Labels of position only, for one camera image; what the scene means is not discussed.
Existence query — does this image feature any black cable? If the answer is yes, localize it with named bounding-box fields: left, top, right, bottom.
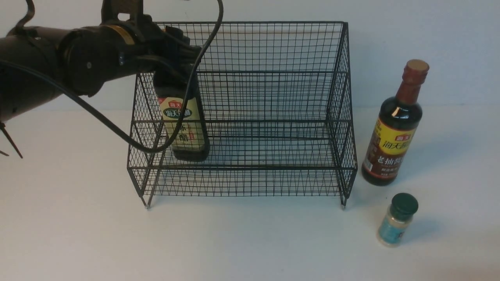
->
left=0, top=0, right=224, bottom=153

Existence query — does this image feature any black wire mesh shelf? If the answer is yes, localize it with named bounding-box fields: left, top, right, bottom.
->
left=127, top=21, right=358, bottom=208

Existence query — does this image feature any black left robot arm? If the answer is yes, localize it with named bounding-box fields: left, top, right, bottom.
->
left=0, top=0, right=201, bottom=122

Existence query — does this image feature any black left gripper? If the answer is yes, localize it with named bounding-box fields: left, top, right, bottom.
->
left=101, top=0, right=202, bottom=75

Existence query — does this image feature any dark vinegar bottle gold cap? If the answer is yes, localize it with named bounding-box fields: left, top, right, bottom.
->
left=152, top=71, right=210, bottom=162

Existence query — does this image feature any soy sauce bottle red cap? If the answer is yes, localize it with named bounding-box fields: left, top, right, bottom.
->
left=361, top=59, right=430, bottom=186

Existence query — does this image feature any small spice jar green lid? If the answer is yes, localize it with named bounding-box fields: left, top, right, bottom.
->
left=377, top=193, right=419, bottom=247

